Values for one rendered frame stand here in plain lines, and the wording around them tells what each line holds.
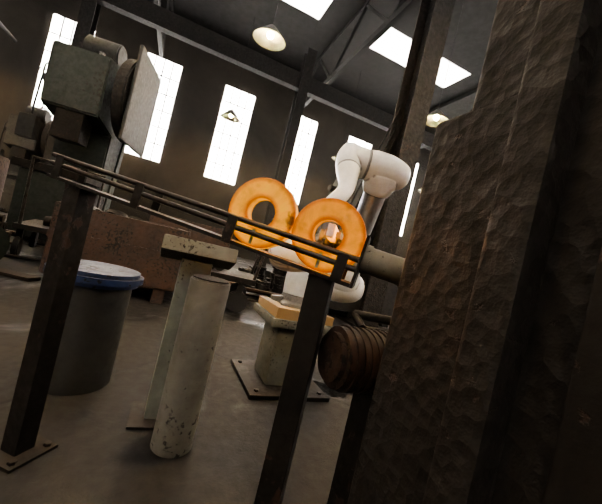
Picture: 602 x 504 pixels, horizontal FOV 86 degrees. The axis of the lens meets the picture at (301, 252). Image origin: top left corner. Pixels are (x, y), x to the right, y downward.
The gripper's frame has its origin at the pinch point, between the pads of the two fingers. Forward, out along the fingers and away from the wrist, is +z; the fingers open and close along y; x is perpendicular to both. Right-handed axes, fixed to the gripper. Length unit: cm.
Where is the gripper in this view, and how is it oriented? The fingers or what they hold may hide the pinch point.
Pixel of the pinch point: (332, 233)
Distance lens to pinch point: 70.3
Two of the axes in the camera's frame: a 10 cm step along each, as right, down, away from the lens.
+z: -2.0, -1.5, -9.7
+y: -9.5, -2.2, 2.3
